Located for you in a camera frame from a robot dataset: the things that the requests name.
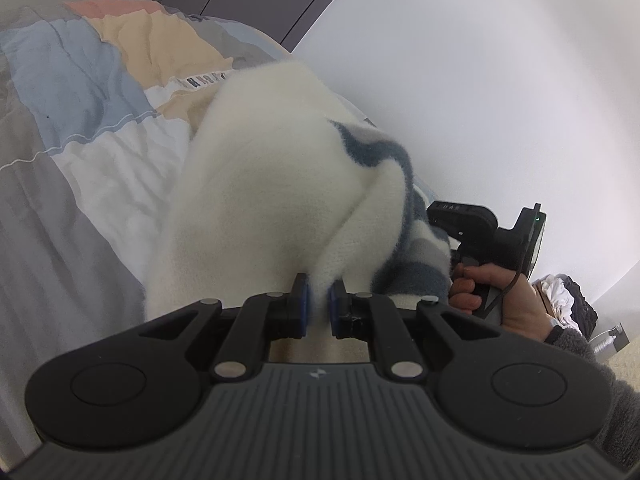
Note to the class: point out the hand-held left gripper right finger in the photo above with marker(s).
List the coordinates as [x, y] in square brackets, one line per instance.
[334, 312]

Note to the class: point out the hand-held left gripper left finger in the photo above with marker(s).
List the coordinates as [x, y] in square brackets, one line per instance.
[301, 310]

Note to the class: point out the person's right hand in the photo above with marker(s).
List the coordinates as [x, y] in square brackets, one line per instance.
[525, 310]

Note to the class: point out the white cloth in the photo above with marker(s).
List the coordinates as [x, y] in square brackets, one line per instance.
[552, 292]

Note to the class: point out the dark cloth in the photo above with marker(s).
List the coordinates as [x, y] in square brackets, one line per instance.
[582, 305]

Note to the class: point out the grey white object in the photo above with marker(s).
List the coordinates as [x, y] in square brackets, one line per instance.
[611, 340]

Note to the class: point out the patchwork duvet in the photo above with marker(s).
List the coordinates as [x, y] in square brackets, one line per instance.
[75, 85]

